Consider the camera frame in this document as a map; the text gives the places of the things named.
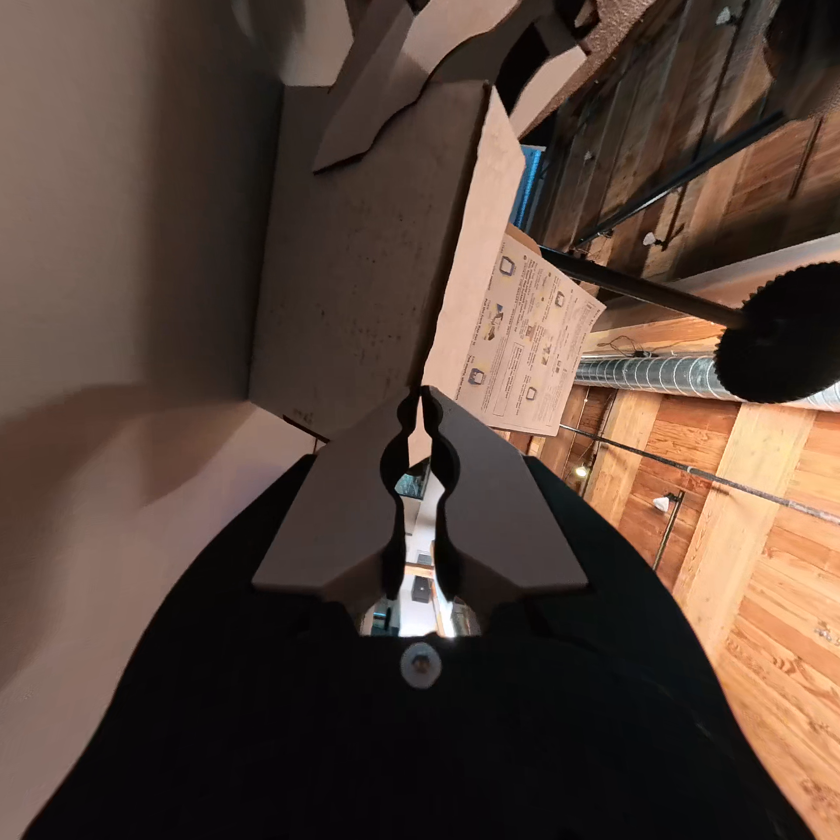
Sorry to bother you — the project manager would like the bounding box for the black pole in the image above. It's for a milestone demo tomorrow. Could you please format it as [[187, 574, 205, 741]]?
[[545, 248, 746, 329]]

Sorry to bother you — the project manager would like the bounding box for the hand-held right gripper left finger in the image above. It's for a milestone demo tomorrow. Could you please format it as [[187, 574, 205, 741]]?
[[251, 387, 422, 601]]

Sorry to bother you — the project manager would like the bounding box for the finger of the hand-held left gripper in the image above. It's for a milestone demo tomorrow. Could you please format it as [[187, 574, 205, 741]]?
[[282, 0, 527, 174], [507, 12, 589, 140]]

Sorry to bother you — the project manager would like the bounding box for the black ceiling rail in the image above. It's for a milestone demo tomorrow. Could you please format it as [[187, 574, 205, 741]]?
[[571, 112, 788, 249]]

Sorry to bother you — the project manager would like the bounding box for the white cardboard box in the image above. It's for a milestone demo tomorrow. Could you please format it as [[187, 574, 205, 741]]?
[[248, 82, 527, 437]]

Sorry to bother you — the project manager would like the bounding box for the black round knob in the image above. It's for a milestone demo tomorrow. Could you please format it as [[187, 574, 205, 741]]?
[[715, 262, 840, 404]]

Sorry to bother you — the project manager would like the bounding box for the printed instruction sheet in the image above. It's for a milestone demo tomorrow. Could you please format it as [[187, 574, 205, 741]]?
[[453, 226, 608, 437]]

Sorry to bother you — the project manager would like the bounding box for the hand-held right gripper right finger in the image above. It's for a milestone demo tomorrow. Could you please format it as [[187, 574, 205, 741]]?
[[420, 385, 589, 601]]

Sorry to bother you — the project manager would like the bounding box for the silver ventilation duct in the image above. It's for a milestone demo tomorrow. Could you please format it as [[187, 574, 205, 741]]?
[[574, 354, 840, 413]]

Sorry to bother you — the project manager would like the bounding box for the grey desk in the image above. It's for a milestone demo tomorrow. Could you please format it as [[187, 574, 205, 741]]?
[[0, 0, 342, 840]]

